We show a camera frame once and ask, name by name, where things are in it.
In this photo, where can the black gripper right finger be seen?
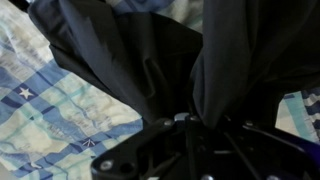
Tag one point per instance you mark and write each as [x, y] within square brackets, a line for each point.
[240, 153]

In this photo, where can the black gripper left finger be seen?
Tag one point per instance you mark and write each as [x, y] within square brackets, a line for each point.
[146, 150]

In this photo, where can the black dress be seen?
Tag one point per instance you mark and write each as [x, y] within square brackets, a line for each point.
[160, 60]

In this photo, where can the blue patterned bed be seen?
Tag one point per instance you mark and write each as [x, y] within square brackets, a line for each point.
[56, 110]

